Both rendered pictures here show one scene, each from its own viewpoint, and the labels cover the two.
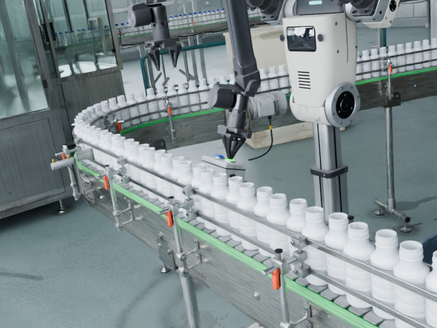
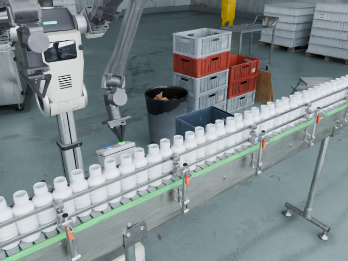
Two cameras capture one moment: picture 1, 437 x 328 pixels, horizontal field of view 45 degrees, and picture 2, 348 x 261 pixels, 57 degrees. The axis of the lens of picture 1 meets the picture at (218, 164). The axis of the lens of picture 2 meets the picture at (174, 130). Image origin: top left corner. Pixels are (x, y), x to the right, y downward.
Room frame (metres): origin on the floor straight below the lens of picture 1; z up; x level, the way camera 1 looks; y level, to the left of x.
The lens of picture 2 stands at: (1.48, 1.12, 1.74)
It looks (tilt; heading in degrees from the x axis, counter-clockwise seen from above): 27 degrees down; 264
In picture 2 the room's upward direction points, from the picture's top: straight up
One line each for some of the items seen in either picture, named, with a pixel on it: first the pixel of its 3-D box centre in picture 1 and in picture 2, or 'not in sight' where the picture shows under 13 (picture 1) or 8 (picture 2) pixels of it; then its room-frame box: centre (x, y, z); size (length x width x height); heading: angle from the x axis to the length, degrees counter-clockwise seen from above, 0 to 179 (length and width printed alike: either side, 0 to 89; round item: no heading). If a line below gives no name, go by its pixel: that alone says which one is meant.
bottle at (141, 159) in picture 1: (147, 168); (80, 192); (1.70, 0.24, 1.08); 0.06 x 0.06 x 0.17
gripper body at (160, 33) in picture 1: (160, 33); (32, 58); (1.81, 0.13, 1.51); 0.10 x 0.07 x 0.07; 122
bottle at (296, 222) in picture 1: (301, 235); (236, 130); (1.06, -0.16, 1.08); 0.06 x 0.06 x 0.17
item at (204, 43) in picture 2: not in sight; (202, 42); (0.76, -2.63, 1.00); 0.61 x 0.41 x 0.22; 39
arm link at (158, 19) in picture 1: (156, 15); (29, 37); (1.80, 0.13, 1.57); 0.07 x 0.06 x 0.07; 122
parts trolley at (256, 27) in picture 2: not in sight; (247, 45); (-0.51, -4.76, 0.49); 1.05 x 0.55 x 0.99; 32
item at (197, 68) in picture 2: not in sight; (202, 60); (0.75, -2.63, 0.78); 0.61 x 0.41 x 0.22; 38
